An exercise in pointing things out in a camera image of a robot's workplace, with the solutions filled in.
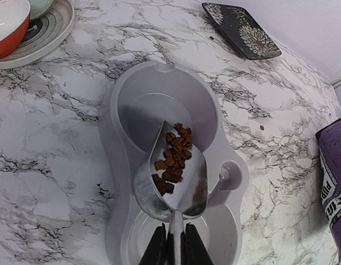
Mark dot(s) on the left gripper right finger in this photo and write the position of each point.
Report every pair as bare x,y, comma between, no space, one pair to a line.
196,252

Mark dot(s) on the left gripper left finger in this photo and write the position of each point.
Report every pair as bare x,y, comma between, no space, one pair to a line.
156,251

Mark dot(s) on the metal food scoop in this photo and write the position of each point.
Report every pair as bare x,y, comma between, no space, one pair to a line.
188,201

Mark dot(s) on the grey double pet bowl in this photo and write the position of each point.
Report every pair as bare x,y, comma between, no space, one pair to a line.
132,112

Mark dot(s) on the purple pet food bag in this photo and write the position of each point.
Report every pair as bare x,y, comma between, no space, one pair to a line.
329,144

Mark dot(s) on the brown pet food kibble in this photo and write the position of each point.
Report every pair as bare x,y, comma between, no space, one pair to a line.
179,150

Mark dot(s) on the black floral square plate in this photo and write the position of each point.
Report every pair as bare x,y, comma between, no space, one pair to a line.
241,31

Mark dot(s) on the grey round plate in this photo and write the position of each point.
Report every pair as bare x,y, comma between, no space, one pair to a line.
43,36

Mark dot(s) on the pale green ceramic bowl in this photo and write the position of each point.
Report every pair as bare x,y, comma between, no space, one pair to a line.
39,8

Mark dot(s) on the red and white bowl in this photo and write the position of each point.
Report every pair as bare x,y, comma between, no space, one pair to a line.
14,21

